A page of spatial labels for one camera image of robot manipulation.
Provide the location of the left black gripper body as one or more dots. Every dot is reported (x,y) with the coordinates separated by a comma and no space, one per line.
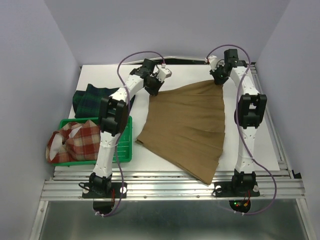
(153,81)

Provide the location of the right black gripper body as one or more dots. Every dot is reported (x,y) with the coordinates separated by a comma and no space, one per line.
(219,71)

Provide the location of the tan pleated skirt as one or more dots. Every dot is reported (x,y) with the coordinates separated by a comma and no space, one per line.
(186,127)

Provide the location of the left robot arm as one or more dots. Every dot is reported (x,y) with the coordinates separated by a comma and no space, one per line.
(113,118)

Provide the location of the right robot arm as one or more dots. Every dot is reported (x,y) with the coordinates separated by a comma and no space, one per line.
(248,115)

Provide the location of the green plastic tray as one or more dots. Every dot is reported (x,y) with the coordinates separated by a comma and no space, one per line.
(124,147)

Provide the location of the green plaid skirt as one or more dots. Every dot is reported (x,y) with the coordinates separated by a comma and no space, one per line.
(86,104)

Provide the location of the red plaid skirt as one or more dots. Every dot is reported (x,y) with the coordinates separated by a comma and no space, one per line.
(74,142)

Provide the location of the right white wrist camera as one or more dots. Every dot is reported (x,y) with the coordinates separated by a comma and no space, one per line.
(213,61)

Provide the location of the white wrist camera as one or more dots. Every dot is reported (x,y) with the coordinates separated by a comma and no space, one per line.
(213,61)
(163,73)

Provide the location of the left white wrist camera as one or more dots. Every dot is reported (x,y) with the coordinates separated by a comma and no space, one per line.
(163,73)

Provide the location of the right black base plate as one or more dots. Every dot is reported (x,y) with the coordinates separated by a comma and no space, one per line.
(226,189)

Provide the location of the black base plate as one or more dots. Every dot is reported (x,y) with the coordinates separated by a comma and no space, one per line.
(117,191)
(226,189)

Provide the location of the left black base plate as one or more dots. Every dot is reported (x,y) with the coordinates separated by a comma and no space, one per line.
(117,191)

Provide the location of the aluminium frame rail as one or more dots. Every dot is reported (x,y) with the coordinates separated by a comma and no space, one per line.
(165,202)

